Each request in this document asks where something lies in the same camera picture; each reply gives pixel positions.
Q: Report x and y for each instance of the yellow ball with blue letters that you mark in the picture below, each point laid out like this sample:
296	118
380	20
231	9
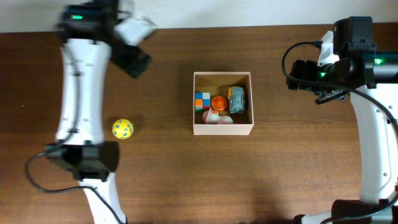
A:
122	129

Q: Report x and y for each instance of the multicoloured puzzle cube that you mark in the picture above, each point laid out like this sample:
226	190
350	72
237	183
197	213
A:
202	101

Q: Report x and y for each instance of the pink white toy duck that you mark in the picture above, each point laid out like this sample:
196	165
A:
212	117

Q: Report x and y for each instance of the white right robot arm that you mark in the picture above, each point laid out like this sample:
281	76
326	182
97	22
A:
370	80

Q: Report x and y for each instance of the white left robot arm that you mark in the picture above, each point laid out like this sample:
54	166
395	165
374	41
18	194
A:
94	34

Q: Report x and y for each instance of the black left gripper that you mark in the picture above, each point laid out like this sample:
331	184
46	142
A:
135	64

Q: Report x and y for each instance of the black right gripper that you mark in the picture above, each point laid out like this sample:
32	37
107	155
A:
303	68

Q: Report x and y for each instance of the white cardboard box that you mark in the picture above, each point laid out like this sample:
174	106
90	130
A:
217	84

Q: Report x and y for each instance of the yellow grey toy truck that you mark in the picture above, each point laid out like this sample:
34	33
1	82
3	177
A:
236	98

